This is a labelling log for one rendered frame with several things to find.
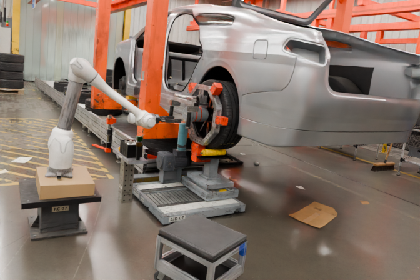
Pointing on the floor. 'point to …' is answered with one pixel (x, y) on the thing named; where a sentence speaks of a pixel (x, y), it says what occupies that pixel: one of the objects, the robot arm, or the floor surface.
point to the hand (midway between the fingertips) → (176, 119)
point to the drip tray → (232, 161)
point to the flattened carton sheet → (315, 215)
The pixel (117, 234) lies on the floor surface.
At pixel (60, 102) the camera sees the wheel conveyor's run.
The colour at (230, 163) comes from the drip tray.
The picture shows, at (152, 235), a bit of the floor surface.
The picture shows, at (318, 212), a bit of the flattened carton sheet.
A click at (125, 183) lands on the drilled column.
